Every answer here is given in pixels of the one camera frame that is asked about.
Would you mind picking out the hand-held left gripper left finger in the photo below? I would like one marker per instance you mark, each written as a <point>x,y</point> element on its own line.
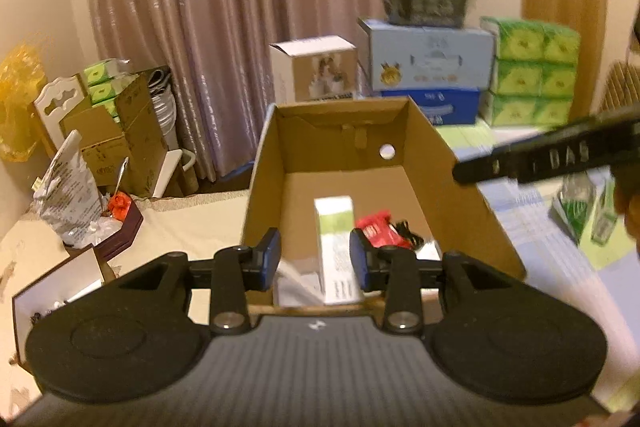
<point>270,257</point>

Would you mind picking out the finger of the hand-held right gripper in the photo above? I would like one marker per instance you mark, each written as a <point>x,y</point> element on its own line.
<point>485,168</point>

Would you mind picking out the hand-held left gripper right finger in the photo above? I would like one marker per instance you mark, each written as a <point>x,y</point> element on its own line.
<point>357,257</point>

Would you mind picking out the white medicine box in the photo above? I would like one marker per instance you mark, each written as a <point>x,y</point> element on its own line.
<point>336,257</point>

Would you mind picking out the red snack packet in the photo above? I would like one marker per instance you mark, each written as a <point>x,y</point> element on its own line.
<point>377,227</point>

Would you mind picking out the green sachets on table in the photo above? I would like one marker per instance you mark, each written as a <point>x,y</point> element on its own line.
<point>575,204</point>

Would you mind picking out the green and white box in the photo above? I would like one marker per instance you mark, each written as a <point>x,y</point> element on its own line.
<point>604,212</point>

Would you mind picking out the dark blue carton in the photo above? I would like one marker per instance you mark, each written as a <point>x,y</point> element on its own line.
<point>445,107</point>

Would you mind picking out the quilted tan headboard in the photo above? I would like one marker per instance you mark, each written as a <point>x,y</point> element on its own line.
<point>622,87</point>

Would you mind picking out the cream bedspread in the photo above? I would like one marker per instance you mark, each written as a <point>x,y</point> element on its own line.
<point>195,227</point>

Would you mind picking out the blue storage bin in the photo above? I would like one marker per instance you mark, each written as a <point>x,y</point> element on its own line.
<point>237,179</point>

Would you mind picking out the stack of green tissue packs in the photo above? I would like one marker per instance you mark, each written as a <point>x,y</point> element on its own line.
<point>530,77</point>

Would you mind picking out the light blue carton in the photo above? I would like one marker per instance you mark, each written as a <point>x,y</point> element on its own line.
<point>430,62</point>

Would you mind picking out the white plastic stool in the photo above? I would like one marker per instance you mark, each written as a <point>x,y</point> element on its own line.
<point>167,172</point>

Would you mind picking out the dark red box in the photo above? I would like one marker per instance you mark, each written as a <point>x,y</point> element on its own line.
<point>122,232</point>

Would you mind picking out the orange item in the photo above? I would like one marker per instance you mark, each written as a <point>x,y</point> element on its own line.
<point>120,206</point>

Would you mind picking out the metal spoon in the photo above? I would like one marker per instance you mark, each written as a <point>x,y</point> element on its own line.
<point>122,174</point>

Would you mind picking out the tall brown cardboard box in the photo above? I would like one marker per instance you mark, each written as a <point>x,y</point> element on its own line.
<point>145,142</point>

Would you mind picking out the white ribbed roll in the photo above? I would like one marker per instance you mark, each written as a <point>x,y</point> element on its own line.
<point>164,107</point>

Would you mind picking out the white product box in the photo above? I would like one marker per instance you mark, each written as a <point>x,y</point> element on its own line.
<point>320,72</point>

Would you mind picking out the small brown cardboard box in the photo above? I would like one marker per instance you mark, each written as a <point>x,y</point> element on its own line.
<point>95,147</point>

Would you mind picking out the printed clear plastic bag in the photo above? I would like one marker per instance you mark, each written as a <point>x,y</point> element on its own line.
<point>70,197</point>

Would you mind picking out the green tissue pack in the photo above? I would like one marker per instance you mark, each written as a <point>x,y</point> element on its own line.
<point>102,92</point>
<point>97,73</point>
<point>109,108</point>

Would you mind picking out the pink-brown curtain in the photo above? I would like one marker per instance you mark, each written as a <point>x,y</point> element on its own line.
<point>225,17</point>

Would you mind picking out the white carved chair back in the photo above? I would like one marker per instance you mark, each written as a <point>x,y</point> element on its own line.
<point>55,102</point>

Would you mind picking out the yellow plastic bag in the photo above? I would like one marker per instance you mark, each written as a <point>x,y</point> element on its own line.
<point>20,107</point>

